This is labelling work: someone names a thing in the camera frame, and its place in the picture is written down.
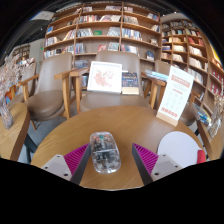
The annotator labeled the transparent computer mouse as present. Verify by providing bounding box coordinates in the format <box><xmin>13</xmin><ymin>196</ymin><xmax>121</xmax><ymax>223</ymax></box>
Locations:
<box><xmin>89</xmin><ymin>130</ymin><xmax>122</xmax><ymax>175</ymax></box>

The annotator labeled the white mouse pad red rest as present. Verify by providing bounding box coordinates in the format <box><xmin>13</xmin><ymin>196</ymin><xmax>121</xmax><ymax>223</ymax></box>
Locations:
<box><xmin>156</xmin><ymin>130</ymin><xmax>208</xmax><ymax>169</ymax></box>

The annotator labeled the glass vase with dried flowers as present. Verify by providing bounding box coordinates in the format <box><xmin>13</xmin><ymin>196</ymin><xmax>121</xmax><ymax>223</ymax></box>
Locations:
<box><xmin>206</xmin><ymin>88</ymin><xmax>224</xmax><ymax>139</ymax></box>
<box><xmin>0</xmin><ymin>54</ymin><xmax>34</xmax><ymax>130</ymax></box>

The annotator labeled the curved wooden bookshelf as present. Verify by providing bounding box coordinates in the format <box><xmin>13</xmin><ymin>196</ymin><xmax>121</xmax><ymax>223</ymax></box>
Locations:
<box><xmin>159</xmin><ymin>18</ymin><xmax>224</xmax><ymax>114</ymax></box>

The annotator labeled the white and red table sign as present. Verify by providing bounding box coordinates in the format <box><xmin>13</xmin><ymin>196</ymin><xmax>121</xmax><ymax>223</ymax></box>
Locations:
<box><xmin>155</xmin><ymin>65</ymin><xmax>195</xmax><ymax>127</ymax></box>

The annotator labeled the wide wooden bookshelf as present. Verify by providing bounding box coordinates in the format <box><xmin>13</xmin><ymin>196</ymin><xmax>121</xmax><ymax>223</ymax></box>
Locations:
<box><xmin>43</xmin><ymin>1</ymin><xmax>163</xmax><ymax>73</ymax></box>

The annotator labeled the brown padded wooden armchair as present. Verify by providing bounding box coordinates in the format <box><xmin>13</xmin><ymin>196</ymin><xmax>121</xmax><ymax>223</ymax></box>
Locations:
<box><xmin>146</xmin><ymin>59</ymin><xmax>201</xmax><ymax>127</ymax></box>
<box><xmin>69</xmin><ymin>49</ymin><xmax>158</xmax><ymax>114</ymax></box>
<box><xmin>17</xmin><ymin>52</ymin><xmax>78</xmax><ymax>122</ymax></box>

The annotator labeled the stack of colourful books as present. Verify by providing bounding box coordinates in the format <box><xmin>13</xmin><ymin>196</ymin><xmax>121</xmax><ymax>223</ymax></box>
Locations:
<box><xmin>191</xmin><ymin>102</ymin><xmax>213</xmax><ymax>127</ymax></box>

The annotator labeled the dark blue book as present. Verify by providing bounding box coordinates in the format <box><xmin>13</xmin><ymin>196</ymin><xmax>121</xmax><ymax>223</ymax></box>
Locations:
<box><xmin>121</xmin><ymin>70</ymin><xmax>140</xmax><ymax>96</ymax></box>

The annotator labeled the blue books pile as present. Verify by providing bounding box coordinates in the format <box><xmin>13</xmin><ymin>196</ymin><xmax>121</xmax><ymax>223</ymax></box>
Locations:
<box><xmin>144</xmin><ymin>69</ymin><xmax>169</xmax><ymax>83</ymax></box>

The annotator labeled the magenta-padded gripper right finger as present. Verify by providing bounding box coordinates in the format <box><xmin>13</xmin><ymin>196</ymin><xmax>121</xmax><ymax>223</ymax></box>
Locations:
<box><xmin>131</xmin><ymin>143</ymin><xmax>184</xmax><ymax>186</ymax></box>

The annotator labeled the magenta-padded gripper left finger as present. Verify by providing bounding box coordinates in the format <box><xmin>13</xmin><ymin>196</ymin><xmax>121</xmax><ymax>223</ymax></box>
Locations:
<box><xmin>41</xmin><ymin>143</ymin><xmax>92</xmax><ymax>185</ymax></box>

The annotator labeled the distant wooden bookshelf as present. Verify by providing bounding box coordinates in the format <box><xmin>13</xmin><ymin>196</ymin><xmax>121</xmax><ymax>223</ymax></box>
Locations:
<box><xmin>11</xmin><ymin>44</ymin><xmax>33</xmax><ymax>64</ymax></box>

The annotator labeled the white framed flower picture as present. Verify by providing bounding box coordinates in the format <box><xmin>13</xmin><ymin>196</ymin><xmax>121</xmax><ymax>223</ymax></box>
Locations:
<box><xmin>87</xmin><ymin>60</ymin><xmax>123</xmax><ymax>94</ymax></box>

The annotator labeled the round wooden side table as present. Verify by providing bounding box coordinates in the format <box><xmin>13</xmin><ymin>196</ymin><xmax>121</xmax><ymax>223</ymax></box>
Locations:
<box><xmin>0</xmin><ymin>102</ymin><xmax>32</xmax><ymax>162</ymax></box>
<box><xmin>196</xmin><ymin>119</ymin><xmax>224</xmax><ymax>161</ymax></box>

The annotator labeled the white hanging ceiling panel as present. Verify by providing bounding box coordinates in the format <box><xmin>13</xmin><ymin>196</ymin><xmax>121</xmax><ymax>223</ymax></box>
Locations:
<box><xmin>31</xmin><ymin>10</ymin><xmax>55</xmax><ymax>22</ymax></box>

